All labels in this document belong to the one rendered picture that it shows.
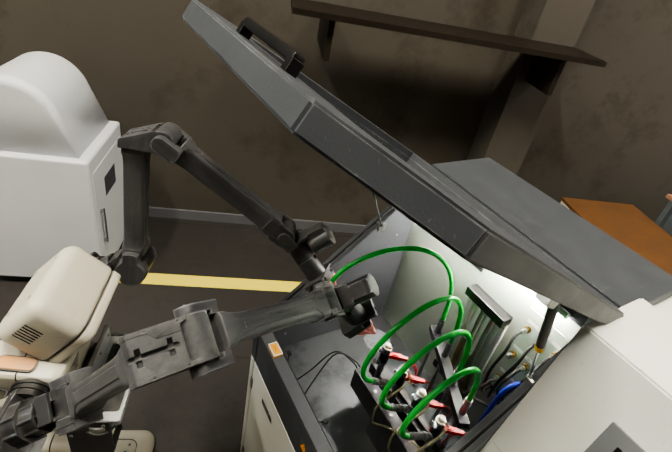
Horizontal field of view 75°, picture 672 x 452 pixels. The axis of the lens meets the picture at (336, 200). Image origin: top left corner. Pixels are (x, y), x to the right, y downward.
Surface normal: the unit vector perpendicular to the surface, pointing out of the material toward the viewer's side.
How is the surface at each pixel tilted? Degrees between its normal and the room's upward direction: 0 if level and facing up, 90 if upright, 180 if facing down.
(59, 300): 42
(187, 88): 90
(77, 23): 90
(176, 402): 0
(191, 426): 0
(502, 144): 90
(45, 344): 90
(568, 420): 76
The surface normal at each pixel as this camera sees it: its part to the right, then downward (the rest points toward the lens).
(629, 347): 0.18, -0.83
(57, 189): 0.11, 0.54
